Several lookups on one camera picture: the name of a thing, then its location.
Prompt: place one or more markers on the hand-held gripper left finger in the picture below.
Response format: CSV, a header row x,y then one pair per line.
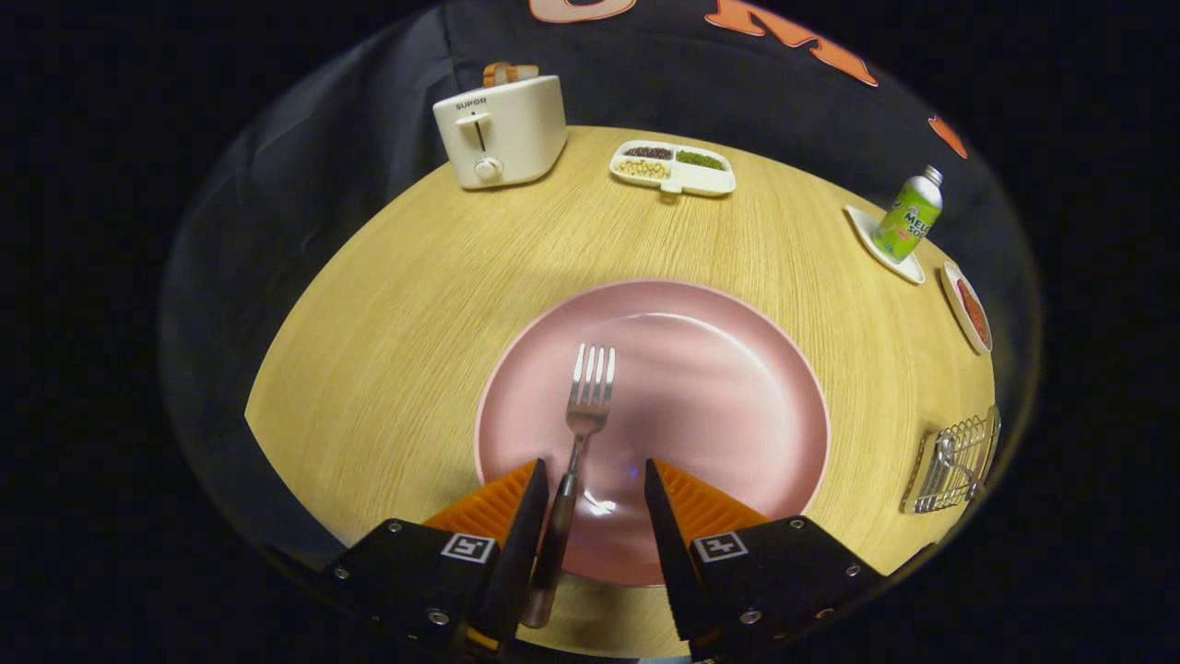
x,y
518,553

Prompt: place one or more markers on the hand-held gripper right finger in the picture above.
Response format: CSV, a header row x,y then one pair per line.
x,y
673,553

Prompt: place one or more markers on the pink round plate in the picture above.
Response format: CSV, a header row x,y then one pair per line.
x,y
719,406

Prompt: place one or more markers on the white divided dish with beans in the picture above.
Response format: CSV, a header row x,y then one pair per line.
x,y
705,180

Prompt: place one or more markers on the white oval food plate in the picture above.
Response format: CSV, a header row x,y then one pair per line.
x,y
954,304

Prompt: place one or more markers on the white square coaster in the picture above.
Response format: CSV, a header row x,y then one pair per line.
x,y
867,231

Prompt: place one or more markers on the brown fried meat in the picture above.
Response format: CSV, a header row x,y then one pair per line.
x,y
973,314

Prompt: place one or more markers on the green soda bottle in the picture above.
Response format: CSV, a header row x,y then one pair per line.
x,y
908,221

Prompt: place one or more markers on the cream white toaster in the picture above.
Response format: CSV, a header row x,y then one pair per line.
x,y
516,129

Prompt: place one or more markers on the toasted bread slice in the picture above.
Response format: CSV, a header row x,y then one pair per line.
x,y
507,74

